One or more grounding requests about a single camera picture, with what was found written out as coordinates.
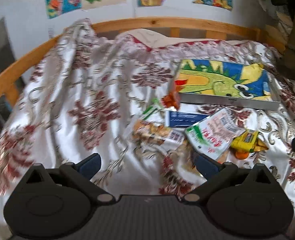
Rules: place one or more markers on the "wooden bed frame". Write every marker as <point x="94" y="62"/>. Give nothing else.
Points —
<point x="17" y="72"/>

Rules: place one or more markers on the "orange red snack packet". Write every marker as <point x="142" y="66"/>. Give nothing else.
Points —
<point x="171" y="99"/>

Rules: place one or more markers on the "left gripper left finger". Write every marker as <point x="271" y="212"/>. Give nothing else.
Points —
<point x="78" y="176"/>

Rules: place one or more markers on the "dinosaur painted tray box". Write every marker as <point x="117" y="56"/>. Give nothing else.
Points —
<point x="225" y="83"/>

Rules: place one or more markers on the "blue white snack packet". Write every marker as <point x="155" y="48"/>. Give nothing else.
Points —
<point x="176" y="119"/>

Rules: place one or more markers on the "mixed nuts clear packet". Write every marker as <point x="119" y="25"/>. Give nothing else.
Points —
<point x="157" y="134"/>

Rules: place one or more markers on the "orange round snack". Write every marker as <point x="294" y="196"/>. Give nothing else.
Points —
<point x="241" y="155"/>

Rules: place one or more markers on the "green white snack packet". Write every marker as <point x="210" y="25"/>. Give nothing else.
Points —
<point x="154" y="113"/>

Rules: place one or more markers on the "yellow green snack packet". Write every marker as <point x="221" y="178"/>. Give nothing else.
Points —
<point x="248" y="142"/>

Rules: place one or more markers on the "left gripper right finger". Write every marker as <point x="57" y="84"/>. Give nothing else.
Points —
<point x="216" y="174"/>

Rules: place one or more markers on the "floral satin bedspread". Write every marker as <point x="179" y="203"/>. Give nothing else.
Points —
<point x="146" y="169"/>

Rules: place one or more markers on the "pink white snack packet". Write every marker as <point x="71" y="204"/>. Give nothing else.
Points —
<point x="213" y="135"/>

